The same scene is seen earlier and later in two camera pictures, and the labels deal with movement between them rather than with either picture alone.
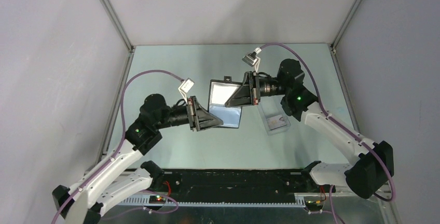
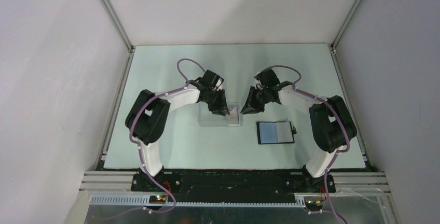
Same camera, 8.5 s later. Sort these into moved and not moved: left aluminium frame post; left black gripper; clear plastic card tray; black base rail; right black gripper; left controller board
Moved: clear plastic card tray; left black gripper; right black gripper
Not moved: left aluminium frame post; left controller board; black base rail
